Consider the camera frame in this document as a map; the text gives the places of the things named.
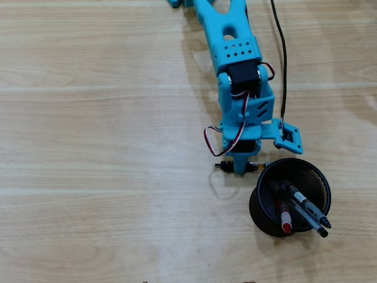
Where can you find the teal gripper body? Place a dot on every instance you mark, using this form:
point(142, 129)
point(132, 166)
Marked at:
point(242, 146)

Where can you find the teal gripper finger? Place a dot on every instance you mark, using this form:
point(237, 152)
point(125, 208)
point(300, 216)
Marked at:
point(240, 166)

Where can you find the black pen with orange band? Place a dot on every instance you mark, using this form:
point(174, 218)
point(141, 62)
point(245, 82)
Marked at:
point(226, 166)

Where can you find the red pen with white grip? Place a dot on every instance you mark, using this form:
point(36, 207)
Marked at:
point(285, 219)

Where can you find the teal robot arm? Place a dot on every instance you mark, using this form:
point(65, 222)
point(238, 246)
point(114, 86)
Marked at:
point(226, 26)

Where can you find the black mesh pen holder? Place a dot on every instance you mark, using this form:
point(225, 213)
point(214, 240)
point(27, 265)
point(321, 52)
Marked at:
point(312, 177)

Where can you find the black pen with white label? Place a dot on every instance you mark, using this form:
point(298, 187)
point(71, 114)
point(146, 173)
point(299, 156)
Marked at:
point(309, 207)

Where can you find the clear pen with black tip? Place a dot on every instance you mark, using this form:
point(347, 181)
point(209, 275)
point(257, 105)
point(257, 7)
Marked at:
point(306, 216)

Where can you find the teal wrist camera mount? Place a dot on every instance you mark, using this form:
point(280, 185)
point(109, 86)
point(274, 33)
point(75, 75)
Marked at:
point(290, 138)

